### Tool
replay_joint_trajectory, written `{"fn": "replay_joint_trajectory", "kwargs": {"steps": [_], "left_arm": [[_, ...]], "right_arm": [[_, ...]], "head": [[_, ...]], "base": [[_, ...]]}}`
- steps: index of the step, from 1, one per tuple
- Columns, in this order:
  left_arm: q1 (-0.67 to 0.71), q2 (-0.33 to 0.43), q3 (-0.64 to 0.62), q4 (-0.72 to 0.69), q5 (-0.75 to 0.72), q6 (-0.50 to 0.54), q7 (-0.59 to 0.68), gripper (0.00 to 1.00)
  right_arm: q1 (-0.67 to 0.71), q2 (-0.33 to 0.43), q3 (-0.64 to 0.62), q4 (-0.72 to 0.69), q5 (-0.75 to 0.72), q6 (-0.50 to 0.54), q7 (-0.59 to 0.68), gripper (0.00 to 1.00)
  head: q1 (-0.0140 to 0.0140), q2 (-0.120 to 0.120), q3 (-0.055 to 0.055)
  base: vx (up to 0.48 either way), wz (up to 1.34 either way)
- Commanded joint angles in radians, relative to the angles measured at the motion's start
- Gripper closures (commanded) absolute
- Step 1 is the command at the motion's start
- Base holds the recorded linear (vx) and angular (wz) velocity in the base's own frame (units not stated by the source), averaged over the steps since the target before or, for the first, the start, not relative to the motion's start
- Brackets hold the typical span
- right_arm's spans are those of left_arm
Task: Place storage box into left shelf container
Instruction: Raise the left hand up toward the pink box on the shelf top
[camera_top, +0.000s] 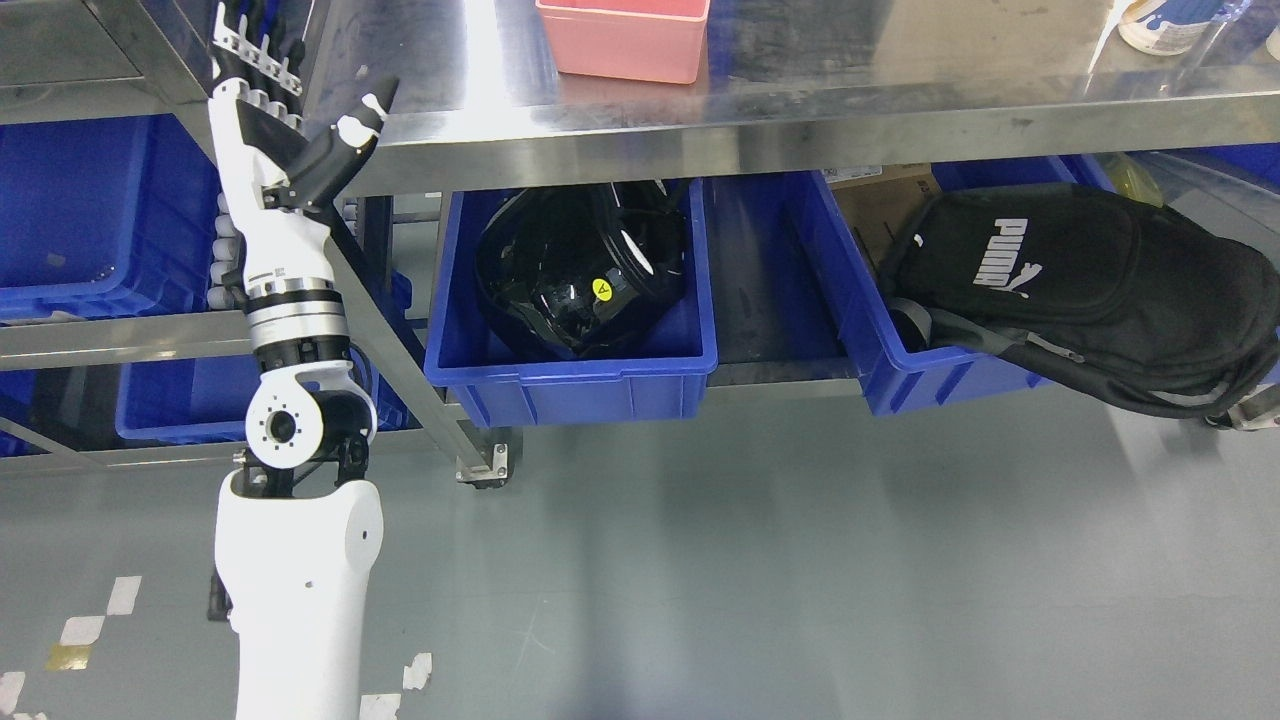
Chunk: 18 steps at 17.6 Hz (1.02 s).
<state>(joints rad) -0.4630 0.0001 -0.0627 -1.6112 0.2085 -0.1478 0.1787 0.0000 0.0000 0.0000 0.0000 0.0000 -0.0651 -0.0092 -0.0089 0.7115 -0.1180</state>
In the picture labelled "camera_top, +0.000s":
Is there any blue bin with helmet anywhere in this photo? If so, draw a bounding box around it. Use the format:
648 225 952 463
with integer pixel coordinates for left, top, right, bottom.
421 179 721 429

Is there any blue bin lower left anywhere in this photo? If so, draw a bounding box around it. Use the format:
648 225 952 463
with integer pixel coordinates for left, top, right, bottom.
115 270 413 443

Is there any blue bin with backpack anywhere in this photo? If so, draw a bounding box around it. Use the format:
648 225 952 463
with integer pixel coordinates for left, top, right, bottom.
783 170 1052 416

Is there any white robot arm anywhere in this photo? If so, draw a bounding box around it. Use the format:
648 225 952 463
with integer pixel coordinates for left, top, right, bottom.
214 274 384 719

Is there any black glossy helmet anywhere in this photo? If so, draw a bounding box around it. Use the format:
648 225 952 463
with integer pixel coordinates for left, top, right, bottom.
474 179 691 363

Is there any pink plastic storage box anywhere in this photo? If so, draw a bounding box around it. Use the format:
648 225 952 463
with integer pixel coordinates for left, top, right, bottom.
534 1 712 85

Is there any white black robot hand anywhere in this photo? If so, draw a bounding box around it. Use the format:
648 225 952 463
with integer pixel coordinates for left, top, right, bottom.
204 1 401 307

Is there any blue bin upper left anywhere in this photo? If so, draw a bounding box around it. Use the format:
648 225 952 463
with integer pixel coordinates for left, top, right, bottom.
1 115 221 325

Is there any brown cardboard box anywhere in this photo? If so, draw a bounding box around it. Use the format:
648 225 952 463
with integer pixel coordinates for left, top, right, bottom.
822 163 940 272

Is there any black Puma backpack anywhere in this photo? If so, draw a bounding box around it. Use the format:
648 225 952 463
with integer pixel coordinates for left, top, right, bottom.
879 183 1277 419

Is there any stainless steel table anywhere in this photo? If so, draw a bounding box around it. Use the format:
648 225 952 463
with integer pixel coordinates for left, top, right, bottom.
84 0 1280 489

